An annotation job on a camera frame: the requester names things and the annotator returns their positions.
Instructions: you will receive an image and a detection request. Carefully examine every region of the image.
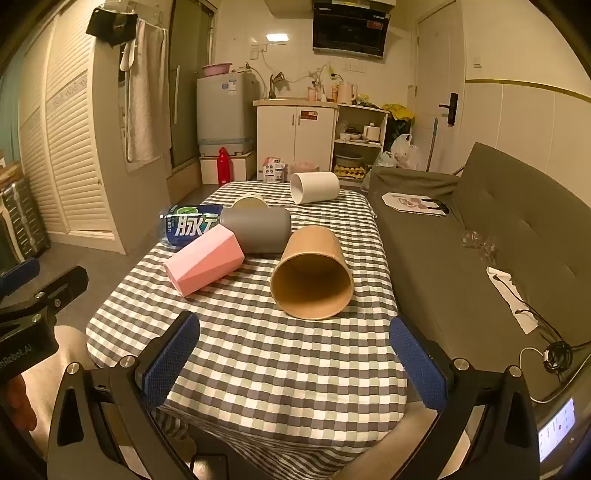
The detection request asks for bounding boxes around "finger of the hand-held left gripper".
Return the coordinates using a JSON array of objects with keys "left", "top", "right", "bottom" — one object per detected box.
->
[
  {"left": 0, "top": 265, "right": 89, "bottom": 326},
  {"left": 0, "top": 257, "right": 41, "bottom": 301}
]

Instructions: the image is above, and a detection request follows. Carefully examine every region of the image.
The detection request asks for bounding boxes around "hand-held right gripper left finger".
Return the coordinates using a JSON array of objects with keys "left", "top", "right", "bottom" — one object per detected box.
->
[{"left": 46, "top": 310, "right": 201, "bottom": 480}]

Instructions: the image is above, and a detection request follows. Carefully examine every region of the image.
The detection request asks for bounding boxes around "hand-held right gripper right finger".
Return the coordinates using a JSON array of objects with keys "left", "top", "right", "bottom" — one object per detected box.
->
[{"left": 389, "top": 316, "right": 542, "bottom": 480}]

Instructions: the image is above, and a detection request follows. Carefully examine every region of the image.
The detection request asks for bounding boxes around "brown paper cup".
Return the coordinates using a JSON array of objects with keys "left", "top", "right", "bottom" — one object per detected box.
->
[{"left": 270, "top": 225, "right": 354, "bottom": 320}]

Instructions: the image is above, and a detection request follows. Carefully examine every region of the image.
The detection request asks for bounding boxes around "pink faceted cup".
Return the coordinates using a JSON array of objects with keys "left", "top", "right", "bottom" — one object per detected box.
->
[{"left": 163, "top": 226, "right": 245, "bottom": 297}]

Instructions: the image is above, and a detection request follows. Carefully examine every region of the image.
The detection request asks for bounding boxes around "grey cup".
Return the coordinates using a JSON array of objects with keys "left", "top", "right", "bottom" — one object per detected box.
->
[{"left": 220, "top": 207, "right": 293, "bottom": 254}]

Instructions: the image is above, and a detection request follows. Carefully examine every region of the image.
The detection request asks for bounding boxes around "cream cup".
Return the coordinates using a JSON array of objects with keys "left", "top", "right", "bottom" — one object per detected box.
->
[{"left": 231, "top": 193, "right": 269, "bottom": 211}]

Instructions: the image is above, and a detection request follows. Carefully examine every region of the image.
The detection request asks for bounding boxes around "white cup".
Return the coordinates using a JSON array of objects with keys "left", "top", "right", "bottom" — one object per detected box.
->
[{"left": 290, "top": 172, "right": 341, "bottom": 205}]

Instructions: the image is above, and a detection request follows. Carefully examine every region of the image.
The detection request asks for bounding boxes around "person's left hand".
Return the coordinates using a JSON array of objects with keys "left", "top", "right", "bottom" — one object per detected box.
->
[{"left": 0, "top": 374, "right": 38, "bottom": 433}]

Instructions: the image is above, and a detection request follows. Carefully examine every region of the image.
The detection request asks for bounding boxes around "metal suitcase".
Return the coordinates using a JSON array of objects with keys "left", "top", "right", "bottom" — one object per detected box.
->
[{"left": 0, "top": 178, "right": 51, "bottom": 265}]

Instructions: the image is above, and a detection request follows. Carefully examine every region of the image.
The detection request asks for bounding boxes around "checkered tablecloth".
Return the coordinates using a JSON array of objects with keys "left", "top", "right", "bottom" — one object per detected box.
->
[{"left": 85, "top": 181, "right": 411, "bottom": 480}]

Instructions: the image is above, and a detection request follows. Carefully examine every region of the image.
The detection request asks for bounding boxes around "white paper sheet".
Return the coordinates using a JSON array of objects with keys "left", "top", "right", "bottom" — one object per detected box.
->
[{"left": 486, "top": 266, "right": 539, "bottom": 335}]

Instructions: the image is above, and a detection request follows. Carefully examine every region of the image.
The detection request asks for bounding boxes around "clear plastic wrapper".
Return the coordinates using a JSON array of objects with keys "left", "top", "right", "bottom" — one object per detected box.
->
[{"left": 459, "top": 229, "right": 500, "bottom": 267}]

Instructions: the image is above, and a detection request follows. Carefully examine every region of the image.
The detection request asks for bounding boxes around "blue drink bottle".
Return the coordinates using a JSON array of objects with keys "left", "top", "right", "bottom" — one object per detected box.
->
[{"left": 159, "top": 204, "right": 225, "bottom": 250}]

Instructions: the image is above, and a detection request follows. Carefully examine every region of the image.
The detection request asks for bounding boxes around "white louvered wardrobe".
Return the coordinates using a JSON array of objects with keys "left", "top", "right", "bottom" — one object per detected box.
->
[{"left": 16, "top": 9, "right": 127, "bottom": 256}]

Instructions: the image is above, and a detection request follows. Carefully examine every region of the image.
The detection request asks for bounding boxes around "grey appliance with lit panel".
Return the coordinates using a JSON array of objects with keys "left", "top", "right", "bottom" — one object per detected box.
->
[{"left": 531, "top": 369, "right": 591, "bottom": 480}]

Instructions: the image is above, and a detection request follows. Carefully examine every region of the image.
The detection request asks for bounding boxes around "white printed tote bag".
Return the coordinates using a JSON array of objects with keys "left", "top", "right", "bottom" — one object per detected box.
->
[{"left": 382, "top": 192, "right": 450, "bottom": 217}]

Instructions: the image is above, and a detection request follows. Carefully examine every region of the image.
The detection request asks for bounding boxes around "grey sofa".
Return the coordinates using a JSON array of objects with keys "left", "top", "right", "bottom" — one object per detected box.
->
[{"left": 360, "top": 142, "right": 591, "bottom": 462}]

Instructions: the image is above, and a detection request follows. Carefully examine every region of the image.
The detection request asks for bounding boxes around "red bottle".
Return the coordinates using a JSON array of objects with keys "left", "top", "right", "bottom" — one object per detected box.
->
[{"left": 217, "top": 147, "right": 232, "bottom": 186}]

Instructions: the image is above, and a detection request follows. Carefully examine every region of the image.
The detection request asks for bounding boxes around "white washing machine stand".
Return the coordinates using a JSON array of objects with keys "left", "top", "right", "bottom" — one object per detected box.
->
[{"left": 199, "top": 150, "right": 257, "bottom": 186}]

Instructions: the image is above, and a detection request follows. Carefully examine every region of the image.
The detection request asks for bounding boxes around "white hanging towel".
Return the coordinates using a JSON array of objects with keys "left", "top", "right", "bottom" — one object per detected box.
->
[{"left": 119, "top": 18, "right": 170, "bottom": 163}]

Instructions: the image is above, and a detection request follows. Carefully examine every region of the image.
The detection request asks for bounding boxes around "white plastic bag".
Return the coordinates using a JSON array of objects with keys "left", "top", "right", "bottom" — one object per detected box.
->
[{"left": 390, "top": 134, "right": 419, "bottom": 170}]

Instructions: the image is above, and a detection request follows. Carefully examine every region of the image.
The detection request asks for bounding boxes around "printed carton box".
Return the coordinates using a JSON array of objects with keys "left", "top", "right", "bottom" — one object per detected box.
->
[{"left": 262, "top": 157, "right": 285, "bottom": 182}]

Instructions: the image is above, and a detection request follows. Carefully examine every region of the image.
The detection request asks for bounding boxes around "washing machine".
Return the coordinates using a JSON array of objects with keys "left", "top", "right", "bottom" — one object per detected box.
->
[{"left": 196, "top": 73, "right": 260, "bottom": 156}]

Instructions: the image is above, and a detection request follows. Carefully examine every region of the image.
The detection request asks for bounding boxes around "glass shower door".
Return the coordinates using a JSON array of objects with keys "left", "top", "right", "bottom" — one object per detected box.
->
[{"left": 167, "top": 0, "right": 219, "bottom": 168}]

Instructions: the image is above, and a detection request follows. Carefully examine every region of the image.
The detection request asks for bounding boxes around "white open shelf unit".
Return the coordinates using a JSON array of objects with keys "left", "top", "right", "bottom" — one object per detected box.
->
[{"left": 331, "top": 103, "right": 389, "bottom": 182}]

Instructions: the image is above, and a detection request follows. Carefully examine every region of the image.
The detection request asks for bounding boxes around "yellow bag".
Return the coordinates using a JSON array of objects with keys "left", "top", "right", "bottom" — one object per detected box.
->
[{"left": 382, "top": 103, "right": 415, "bottom": 123}]

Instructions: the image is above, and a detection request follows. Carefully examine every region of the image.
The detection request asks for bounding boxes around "white sink cabinet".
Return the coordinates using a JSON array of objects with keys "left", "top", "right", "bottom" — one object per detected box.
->
[{"left": 252, "top": 99, "right": 338, "bottom": 180}]

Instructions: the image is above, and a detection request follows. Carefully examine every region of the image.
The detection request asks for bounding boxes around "black hanging bag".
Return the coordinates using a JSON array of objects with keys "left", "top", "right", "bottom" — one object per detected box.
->
[{"left": 86, "top": 6, "right": 139, "bottom": 47}]

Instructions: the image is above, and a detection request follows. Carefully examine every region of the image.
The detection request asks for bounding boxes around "white door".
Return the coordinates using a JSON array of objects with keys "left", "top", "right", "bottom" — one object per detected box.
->
[{"left": 414, "top": 0, "right": 466, "bottom": 172}]

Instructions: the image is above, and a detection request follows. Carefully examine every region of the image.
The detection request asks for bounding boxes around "black range hood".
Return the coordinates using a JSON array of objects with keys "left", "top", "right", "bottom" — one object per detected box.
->
[{"left": 311, "top": 2, "right": 387, "bottom": 59}]

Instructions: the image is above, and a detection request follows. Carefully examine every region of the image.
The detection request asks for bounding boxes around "white cable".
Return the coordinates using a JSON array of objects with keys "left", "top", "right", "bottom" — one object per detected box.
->
[{"left": 518, "top": 346, "right": 551, "bottom": 371}]

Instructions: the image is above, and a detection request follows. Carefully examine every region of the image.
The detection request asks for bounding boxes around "black cable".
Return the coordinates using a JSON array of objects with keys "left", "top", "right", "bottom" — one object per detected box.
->
[{"left": 541, "top": 340, "right": 591, "bottom": 374}]

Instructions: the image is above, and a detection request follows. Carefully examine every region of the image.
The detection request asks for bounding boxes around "mop handle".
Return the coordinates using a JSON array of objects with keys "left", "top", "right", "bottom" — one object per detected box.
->
[{"left": 425, "top": 117, "right": 439, "bottom": 172}]

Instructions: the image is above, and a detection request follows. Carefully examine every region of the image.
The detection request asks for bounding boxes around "black door handle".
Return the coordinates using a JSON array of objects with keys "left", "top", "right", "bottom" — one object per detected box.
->
[{"left": 438, "top": 93, "right": 459, "bottom": 126}]

